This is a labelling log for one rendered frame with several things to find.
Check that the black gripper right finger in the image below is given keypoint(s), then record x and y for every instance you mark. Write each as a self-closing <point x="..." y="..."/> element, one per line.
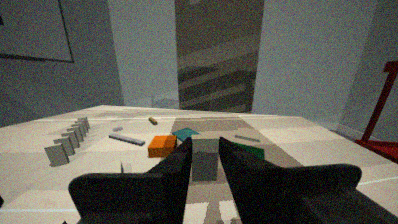
<point x="263" y="192"/>

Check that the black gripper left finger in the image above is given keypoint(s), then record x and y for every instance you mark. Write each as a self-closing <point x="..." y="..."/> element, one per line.
<point x="161" y="191"/>

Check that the teal flat rectangular block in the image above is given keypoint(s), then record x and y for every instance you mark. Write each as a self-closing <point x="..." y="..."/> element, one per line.
<point x="183" y="134"/>

